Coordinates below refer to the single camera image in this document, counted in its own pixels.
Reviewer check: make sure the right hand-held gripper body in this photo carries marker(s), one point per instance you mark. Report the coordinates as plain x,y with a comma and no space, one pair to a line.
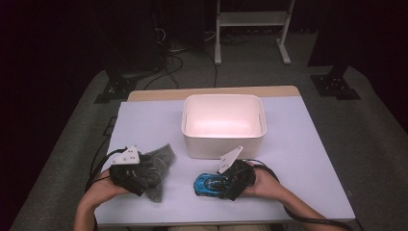
243,179

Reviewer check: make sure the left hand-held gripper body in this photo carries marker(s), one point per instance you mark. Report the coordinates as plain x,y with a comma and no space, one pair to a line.
128,176

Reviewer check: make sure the blue toy car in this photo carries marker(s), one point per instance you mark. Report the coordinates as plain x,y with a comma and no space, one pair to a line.
207,184

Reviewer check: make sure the grey fluffy cloth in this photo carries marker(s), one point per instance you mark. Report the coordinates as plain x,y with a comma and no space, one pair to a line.
160,160

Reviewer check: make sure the white plastic bin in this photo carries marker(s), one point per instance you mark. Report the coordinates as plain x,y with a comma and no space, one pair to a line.
224,115

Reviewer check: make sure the person's right hand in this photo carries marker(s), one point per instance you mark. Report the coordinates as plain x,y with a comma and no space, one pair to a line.
266,186

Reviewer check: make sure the person's left hand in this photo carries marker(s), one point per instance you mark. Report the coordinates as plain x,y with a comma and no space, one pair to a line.
102,191

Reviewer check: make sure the dark floor box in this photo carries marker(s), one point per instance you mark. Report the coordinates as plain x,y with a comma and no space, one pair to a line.
110,126

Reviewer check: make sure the white table sheet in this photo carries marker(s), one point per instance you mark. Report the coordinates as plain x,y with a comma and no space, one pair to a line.
288,128

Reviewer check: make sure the black stand base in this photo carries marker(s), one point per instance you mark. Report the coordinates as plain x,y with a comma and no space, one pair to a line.
335,86
117,88

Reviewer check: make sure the white metal stand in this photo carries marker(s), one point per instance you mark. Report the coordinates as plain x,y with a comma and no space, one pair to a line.
253,18

